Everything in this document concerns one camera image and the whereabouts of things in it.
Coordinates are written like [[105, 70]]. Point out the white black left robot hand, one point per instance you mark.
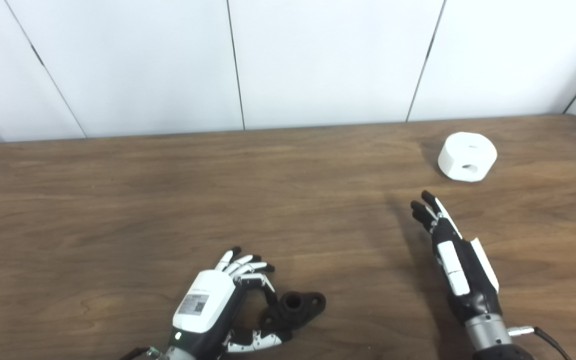
[[203, 305]]

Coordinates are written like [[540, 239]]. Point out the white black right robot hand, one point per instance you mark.
[[473, 285]]

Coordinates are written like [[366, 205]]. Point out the black flanged holder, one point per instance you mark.
[[305, 310]]

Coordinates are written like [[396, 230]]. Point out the round white piece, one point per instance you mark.
[[460, 150]]

